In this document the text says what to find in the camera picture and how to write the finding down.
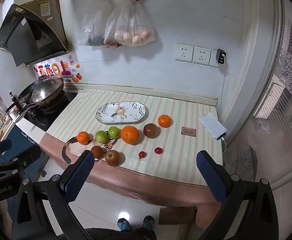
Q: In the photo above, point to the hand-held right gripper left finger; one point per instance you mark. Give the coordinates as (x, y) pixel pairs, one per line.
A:
(79, 172)

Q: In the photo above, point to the green apple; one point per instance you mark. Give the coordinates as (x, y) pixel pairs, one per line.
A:
(113, 131)
(101, 136)

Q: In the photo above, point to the small orange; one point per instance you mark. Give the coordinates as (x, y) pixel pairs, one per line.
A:
(83, 137)

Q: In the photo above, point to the olive-brown apple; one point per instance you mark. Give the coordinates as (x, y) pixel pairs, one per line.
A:
(150, 130)

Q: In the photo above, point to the black charger plug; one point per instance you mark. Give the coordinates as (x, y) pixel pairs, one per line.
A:
(221, 56)

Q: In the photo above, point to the plastic bag of eggs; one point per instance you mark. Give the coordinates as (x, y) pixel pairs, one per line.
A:
(131, 30)

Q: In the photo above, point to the blue slipper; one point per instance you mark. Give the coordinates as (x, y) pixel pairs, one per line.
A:
(148, 222)
(124, 224)

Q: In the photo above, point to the small dark red fruit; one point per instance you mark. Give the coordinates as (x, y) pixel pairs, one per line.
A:
(97, 152)

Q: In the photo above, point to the cherry tomato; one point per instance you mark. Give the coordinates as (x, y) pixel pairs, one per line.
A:
(142, 154)
(158, 150)

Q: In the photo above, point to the blue kitchen cabinet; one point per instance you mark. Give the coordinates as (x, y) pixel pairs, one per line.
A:
(14, 132)

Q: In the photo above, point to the black range hood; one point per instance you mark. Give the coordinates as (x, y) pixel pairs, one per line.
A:
(23, 35)

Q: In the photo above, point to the oval floral ceramic plate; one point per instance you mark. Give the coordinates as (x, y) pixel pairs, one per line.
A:
(105, 112)

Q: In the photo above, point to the white power bank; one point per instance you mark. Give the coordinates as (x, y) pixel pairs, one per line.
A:
(212, 125)

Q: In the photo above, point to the medium orange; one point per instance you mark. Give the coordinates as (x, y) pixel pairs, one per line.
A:
(165, 120)

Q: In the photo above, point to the colourful wall sticker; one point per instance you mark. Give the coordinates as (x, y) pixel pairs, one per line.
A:
(48, 70)

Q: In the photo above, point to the dark sauce bottle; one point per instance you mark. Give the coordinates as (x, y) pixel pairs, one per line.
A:
(12, 100)

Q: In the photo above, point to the white wall outlet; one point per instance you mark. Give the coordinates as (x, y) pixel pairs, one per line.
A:
(201, 55)
(184, 52)
(213, 60)

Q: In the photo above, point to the person's left forearm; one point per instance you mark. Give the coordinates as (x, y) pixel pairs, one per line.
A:
(3, 217)

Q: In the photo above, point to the large orange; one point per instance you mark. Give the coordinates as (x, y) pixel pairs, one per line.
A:
(130, 134)

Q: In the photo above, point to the red-brown apple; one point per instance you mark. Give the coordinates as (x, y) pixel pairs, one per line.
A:
(112, 157)

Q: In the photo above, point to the brown cloth label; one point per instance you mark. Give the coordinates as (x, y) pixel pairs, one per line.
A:
(189, 131)

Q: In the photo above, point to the black glass stove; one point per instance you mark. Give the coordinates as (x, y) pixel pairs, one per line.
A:
(53, 112)

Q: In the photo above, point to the striped tablecloth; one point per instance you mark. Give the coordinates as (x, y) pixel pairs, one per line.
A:
(181, 155)

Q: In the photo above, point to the steel wok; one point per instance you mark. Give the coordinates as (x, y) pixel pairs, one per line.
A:
(48, 91)

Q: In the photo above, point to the dark frying pan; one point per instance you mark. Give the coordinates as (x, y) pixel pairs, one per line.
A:
(25, 93)

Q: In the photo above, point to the person's dark trousers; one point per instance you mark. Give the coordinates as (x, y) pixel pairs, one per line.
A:
(121, 235)

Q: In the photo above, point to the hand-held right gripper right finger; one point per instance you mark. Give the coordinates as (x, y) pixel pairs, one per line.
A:
(212, 177)

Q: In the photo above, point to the plastic bag with dark contents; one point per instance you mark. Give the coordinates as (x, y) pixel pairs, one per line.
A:
(93, 27)

